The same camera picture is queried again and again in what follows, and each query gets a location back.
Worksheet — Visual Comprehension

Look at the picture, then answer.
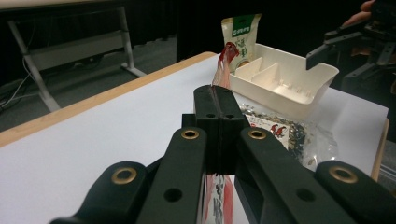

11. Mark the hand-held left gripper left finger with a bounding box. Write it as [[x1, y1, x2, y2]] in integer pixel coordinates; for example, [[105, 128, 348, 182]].
[[181, 85, 221, 175]]

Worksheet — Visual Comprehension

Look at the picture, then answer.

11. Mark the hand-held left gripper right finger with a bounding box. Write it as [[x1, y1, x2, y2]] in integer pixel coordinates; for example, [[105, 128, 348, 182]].
[[216, 86, 250, 175]]

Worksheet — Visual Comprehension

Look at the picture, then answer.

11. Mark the white divided box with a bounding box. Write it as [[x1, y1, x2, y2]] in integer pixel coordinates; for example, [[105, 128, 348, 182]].
[[229, 42, 341, 121]]

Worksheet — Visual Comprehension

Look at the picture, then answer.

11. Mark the red seasoning packet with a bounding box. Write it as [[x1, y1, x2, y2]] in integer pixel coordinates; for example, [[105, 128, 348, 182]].
[[201, 41, 241, 224]]

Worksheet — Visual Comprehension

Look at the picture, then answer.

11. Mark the clear packet of dark mix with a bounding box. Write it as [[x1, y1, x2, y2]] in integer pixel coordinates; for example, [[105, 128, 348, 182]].
[[238, 103, 339, 172]]

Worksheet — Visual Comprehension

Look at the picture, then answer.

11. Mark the cream and green packet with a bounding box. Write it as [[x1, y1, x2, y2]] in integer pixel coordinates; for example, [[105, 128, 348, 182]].
[[220, 13, 263, 73]]

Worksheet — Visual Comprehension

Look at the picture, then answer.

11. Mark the grey metal stand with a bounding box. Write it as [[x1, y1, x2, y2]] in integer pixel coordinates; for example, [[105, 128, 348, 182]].
[[7, 5, 148, 113]]

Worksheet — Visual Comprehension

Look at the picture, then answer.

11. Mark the bundle of floor cables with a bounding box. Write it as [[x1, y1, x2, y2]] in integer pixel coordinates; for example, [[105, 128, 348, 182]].
[[0, 57, 34, 110]]

